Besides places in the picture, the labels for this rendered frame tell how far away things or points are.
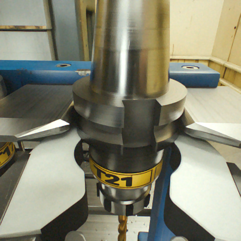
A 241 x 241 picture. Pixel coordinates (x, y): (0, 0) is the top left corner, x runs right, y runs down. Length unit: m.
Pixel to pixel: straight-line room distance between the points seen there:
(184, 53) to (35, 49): 0.78
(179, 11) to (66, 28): 0.62
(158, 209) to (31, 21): 0.71
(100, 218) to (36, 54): 0.62
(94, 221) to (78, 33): 0.63
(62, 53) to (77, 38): 0.08
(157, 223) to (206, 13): 1.07
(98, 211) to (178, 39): 0.96
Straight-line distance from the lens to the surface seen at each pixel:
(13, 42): 0.83
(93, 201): 0.45
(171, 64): 0.17
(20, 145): 0.57
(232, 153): 0.83
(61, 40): 0.80
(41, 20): 0.77
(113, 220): 0.43
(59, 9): 0.79
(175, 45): 1.15
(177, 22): 1.14
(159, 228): 0.26
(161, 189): 0.21
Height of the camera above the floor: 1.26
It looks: 28 degrees down
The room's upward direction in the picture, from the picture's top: 1 degrees clockwise
